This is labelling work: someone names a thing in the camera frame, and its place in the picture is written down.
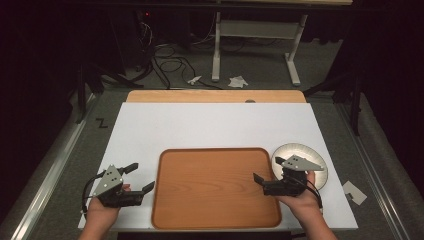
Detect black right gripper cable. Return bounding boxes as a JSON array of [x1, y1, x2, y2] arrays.
[[289, 175, 324, 210]]

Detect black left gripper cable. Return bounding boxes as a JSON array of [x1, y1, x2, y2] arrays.
[[81, 170, 107, 215]]

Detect white round plate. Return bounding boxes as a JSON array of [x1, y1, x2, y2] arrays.
[[270, 142, 329, 191]]

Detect person's right hand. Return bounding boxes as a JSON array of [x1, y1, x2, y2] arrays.
[[275, 170, 323, 218]]

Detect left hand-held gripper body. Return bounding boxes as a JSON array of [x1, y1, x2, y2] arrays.
[[92, 164, 145, 208]]

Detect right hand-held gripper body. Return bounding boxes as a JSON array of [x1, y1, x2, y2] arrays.
[[262, 154, 325, 198]]

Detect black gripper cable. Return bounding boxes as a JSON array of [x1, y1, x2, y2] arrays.
[[289, 175, 324, 210], [81, 170, 107, 215]]

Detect black floor cables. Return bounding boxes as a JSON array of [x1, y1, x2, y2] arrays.
[[133, 19, 224, 90]]

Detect flat white paper piece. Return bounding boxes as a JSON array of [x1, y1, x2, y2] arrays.
[[342, 180, 368, 206]]

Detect person's left hand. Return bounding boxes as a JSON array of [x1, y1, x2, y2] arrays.
[[87, 183, 132, 222]]

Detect brown wooden tray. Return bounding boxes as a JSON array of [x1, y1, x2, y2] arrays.
[[151, 147, 283, 230]]

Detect silver metal floor rail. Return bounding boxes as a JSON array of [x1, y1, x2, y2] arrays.
[[334, 103, 409, 240], [9, 93, 101, 240]]

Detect white metal desk frame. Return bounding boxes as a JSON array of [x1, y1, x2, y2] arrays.
[[211, 11, 309, 87]]

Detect crumpled white paper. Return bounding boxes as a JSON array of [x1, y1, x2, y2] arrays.
[[227, 75, 249, 89]]

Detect white table board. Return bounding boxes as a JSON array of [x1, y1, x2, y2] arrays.
[[77, 102, 359, 232]]

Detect black metal stand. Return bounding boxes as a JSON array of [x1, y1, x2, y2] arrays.
[[75, 61, 144, 125], [302, 71, 364, 137]]

